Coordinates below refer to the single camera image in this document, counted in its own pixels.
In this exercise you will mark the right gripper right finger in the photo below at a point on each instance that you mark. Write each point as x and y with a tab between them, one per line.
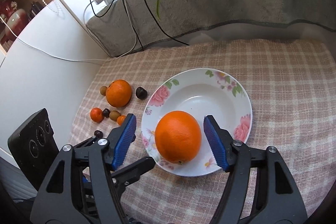
277	198

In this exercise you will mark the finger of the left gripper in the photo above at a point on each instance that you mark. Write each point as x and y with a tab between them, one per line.
132	173

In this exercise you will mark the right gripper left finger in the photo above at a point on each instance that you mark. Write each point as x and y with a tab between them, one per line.
60	198

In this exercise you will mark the dark cherry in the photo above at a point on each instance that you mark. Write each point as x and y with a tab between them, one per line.
106	113
98	134
141	93

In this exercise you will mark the small kumquat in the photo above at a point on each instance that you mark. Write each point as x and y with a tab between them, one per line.
120	120

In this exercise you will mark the brown longan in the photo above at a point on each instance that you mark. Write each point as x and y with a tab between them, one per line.
114	115
103	90

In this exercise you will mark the medium tangerine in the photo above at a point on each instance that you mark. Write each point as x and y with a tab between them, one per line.
96	115

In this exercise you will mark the smooth large orange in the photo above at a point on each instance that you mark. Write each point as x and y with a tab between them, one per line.
178	137

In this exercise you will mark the round large orange with stem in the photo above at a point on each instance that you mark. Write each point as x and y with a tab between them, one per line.
118	93

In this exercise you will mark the floral white plate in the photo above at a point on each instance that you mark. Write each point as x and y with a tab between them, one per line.
199	92

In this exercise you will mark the white cabinet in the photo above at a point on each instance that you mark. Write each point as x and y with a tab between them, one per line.
51	65

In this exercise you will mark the pink plaid tablecloth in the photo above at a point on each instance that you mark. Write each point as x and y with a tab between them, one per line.
292	89

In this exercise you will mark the red white vase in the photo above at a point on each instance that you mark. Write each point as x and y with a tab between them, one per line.
15	18

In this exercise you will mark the grey blanket on sill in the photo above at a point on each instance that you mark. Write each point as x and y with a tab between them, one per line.
127	19

